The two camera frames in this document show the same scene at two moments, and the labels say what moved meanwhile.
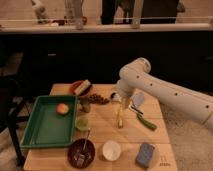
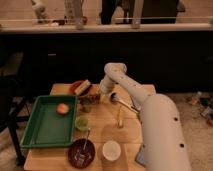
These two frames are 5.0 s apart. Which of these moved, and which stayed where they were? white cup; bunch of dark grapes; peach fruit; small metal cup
Moved: bunch of dark grapes
Stayed: small metal cup; peach fruit; white cup
